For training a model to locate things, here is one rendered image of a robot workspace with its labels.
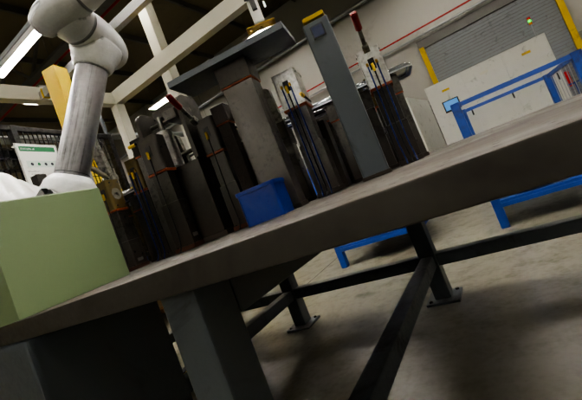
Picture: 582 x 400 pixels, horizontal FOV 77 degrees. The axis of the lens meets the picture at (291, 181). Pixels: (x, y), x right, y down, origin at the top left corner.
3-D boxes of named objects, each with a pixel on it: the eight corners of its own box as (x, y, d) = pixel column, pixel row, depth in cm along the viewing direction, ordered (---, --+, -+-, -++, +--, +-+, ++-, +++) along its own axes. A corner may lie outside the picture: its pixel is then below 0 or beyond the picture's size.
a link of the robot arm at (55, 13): (61, -33, 108) (95, -2, 121) (12, -2, 111) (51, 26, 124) (71, -1, 105) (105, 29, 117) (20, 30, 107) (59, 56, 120)
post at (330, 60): (391, 170, 100) (331, 23, 102) (391, 170, 93) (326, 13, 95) (365, 181, 102) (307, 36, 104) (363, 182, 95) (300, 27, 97)
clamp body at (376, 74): (423, 158, 114) (378, 52, 116) (426, 158, 103) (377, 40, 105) (400, 167, 116) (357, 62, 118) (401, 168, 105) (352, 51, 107)
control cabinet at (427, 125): (436, 171, 1074) (404, 94, 1086) (455, 164, 1045) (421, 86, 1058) (417, 185, 871) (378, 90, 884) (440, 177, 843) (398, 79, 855)
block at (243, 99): (309, 203, 107) (253, 61, 109) (302, 205, 99) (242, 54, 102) (279, 214, 110) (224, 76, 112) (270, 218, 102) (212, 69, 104)
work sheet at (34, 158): (74, 199, 192) (55, 145, 194) (35, 204, 171) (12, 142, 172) (72, 201, 193) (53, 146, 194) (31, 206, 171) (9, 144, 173)
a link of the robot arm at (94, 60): (9, 241, 106) (69, 246, 127) (54, 244, 102) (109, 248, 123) (60, 8, 123) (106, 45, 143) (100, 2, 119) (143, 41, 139)
